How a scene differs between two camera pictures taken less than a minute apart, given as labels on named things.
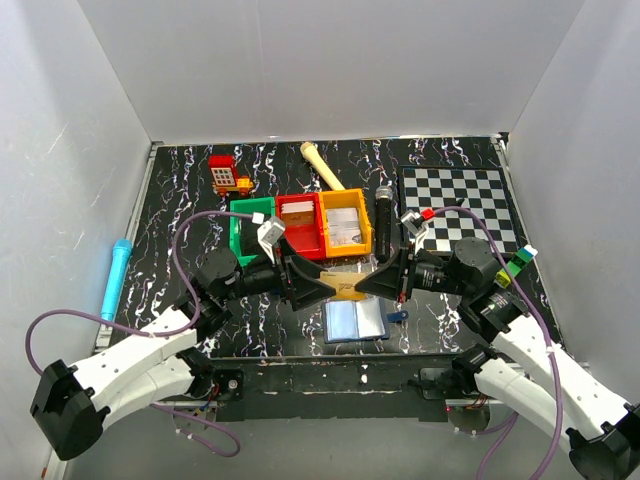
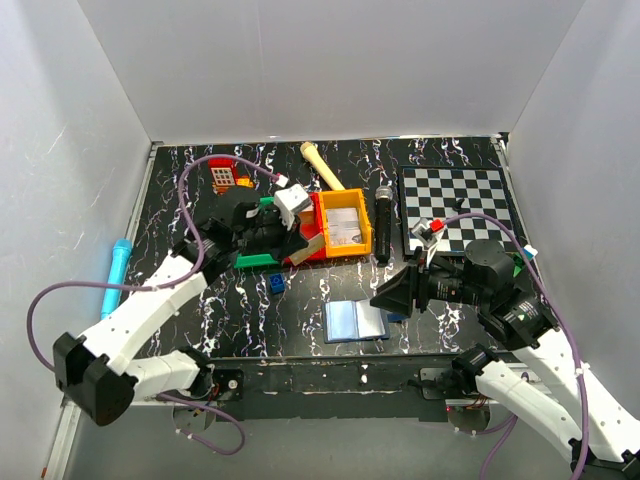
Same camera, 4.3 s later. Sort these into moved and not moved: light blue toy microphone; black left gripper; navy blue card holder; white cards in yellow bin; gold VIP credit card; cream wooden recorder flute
Moved: gold VIP credit card; black left gripper
Not moved: light blue toy microphone; white cards in yellow bin; cream wooden recorder flute; navy blue card holder
